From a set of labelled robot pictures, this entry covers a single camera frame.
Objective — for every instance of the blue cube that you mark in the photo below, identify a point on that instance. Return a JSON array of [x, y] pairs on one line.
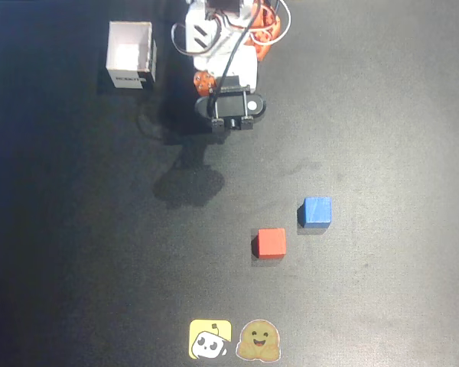
[[317, 210]]

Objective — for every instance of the red cube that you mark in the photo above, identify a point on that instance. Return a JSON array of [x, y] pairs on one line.
[[271, 242]]

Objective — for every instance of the black table mat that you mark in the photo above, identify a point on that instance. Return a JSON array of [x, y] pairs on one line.
[[99, 229]]

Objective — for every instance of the smiling face sticker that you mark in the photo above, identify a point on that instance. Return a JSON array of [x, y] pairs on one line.
[[258, 340]]

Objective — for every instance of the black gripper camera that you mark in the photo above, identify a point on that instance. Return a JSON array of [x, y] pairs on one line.
[[233, 105]]

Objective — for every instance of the white cardboard box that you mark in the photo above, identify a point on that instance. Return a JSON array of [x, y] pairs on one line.
[[128, 49]]

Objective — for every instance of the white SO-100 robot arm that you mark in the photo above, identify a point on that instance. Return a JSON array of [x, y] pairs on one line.
[[199, 34]]

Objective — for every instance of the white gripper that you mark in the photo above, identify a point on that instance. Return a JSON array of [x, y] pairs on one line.
[[205, 82]]

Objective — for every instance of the yellow robot sticker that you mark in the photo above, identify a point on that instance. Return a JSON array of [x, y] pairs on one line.
[[208, 340]]

